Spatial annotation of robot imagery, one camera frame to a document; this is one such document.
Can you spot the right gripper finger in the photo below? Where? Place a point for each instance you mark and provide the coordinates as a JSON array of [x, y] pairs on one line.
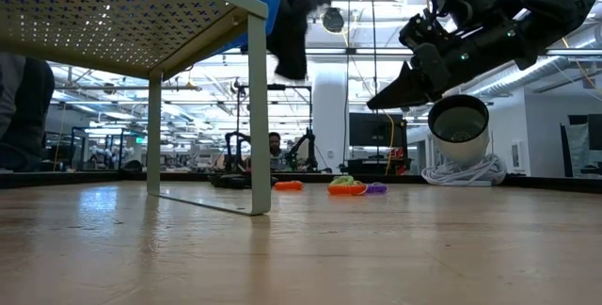
[[404, 91]]

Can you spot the green coil wristband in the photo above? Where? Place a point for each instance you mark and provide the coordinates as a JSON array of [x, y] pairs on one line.
[[342, 180]]

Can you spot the pale green perforated metal shelf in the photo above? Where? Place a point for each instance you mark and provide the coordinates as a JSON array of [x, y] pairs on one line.
[[117, 22]]

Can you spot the person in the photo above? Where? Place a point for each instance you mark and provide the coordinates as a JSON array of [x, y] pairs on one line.
[[275, 147], [28, 117]]

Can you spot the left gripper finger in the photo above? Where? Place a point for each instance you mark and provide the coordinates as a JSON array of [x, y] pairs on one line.
[[291, 65]]

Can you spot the orange coil wristband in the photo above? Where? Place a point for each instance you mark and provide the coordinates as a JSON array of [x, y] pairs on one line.
[[288, 185], [347, 190]]

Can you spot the black aluminium table frame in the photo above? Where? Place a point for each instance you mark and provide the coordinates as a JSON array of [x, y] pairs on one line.
[[70, 179]]

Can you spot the background black robot arm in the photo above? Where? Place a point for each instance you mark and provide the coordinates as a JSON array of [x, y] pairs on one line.
[[303, 152], [237, 152]]

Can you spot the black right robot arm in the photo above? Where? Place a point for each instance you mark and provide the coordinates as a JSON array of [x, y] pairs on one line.
[[541, 13]]

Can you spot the purple coil wristband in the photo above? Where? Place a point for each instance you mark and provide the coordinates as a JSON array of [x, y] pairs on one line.
[[376, 188]]

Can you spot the background black rig frame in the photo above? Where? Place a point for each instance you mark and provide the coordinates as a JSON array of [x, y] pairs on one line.
[[275, 87]]

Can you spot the black monitor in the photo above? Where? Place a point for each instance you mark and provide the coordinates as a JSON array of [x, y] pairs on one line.
[[376, 131]]

